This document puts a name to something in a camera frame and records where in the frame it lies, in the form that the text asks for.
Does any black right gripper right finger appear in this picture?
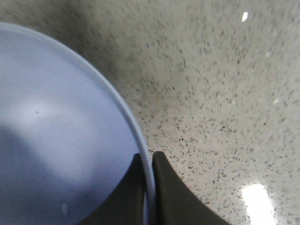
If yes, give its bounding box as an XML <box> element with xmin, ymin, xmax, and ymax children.
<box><xmin>152</xmin><ymin>151</ymin><xmax>229</xmax><ymax>225</ymax></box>

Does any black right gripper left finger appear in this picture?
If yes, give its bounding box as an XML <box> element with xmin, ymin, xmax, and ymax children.
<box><xmin>79</xmin><ymin>154</ymin><xmax>144</xmax><ymax>225</ymax></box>

